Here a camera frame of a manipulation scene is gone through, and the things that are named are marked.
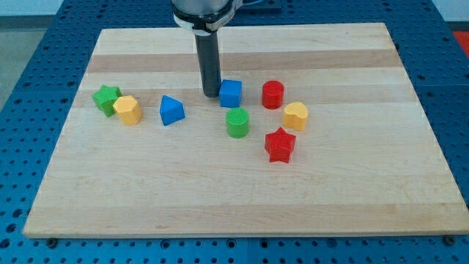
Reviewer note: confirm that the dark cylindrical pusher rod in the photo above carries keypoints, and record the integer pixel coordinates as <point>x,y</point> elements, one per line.
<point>209,64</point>

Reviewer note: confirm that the blue triangle block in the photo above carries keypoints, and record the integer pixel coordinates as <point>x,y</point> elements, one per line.
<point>171,110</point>

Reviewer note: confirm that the blue cube block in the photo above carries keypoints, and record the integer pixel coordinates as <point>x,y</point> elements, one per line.
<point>230,94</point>

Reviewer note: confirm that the green cylinder block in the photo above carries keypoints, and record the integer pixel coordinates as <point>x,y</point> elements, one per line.
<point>237,123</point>

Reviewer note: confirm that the red cylinder block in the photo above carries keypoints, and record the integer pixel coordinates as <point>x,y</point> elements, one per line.
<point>272,94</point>

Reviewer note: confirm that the yellow hexagon block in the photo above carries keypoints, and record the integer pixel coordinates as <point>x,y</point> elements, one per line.
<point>128,110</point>

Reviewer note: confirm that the yellow heart block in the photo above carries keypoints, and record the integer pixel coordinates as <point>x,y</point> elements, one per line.
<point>295,115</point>

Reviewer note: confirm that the green star block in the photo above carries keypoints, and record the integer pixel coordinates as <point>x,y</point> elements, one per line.
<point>105,98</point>

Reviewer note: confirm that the red star block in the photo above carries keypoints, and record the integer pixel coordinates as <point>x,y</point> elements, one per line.
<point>280,145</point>

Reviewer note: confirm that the large wooden board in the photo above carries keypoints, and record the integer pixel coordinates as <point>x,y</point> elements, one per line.
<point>367,164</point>

